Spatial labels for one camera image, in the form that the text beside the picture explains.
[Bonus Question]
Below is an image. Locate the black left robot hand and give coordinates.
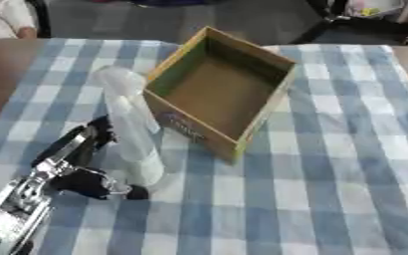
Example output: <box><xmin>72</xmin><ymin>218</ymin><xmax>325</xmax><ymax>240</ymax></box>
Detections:
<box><xmin>30</xmin><ymin>115</ymin><xmax>152</xmax><ymax>201</ymax></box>

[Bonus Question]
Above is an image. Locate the clear plastic bottle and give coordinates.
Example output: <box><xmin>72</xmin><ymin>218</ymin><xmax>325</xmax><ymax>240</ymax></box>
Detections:
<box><xmin>91</xmin><ymin>65</ymin><xmax>168</xmax><ymax>187</ymax></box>

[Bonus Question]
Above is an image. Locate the tan cardboard box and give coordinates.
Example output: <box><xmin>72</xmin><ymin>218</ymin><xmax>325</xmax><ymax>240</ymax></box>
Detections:
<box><xmin>141</xmin><ymin>25</ymin><xmax>299</xmax><ymax>163</ymax></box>

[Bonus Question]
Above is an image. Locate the black chair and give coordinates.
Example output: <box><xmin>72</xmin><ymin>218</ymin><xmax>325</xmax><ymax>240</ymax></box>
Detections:
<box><xmin>24</xmin><ymin>0</ymin><xmax>55</xmax><ymax>39</ymax></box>

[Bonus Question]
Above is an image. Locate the person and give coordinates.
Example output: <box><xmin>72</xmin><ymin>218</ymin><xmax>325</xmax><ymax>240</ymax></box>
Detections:
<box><xmin>0</xmin><ymin>0</ymin><xmax>41</xmax><ymax>52</ymax></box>

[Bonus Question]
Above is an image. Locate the black tripod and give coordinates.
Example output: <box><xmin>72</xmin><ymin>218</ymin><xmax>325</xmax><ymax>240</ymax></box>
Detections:
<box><xmin>289</xmin><ymin>0</ymin><xmax>408</xmax><ymax>46</ymax></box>

